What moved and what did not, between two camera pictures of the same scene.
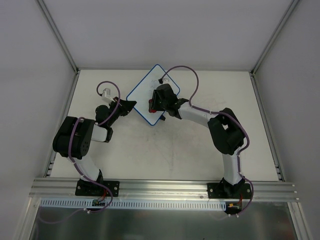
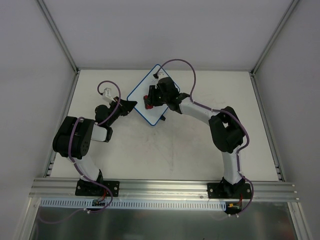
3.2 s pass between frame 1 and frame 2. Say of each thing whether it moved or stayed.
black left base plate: stayed
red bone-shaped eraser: moved
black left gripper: stayed
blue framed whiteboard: stayed
